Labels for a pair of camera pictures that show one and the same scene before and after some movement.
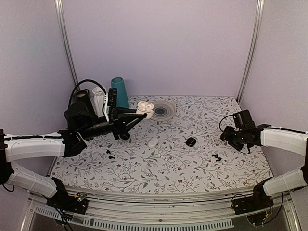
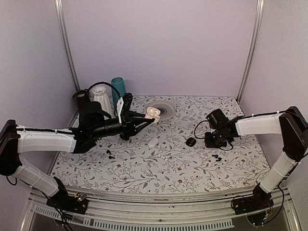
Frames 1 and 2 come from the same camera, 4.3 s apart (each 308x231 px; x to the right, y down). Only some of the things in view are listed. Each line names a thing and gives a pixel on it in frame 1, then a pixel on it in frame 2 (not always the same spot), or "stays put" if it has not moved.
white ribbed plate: x=163 y=110 stays put
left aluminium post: x=60 y=14 stays put
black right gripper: x=227 y=136 -> x=208 y=143
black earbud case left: x=124 y=136 stays put
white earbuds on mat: x=163 y=158 stays put
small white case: x=143 y=107 -> x=152 y=112
